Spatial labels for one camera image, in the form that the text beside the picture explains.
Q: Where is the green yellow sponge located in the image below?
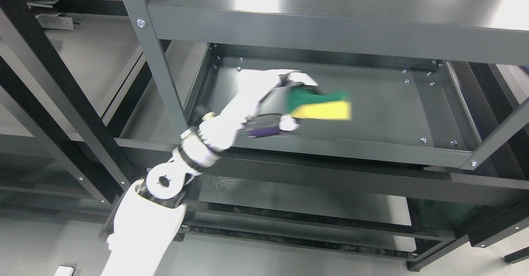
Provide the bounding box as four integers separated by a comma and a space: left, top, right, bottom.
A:
285, 86, 352, 121

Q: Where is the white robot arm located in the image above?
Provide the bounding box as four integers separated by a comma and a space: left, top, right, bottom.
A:
101, 128, 233, 276

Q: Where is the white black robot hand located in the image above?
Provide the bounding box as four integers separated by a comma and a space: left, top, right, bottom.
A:
197, 69, 319, 150

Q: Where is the dark grey metal shelf rack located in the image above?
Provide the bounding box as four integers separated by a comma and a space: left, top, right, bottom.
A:
1, 0, 528, 275

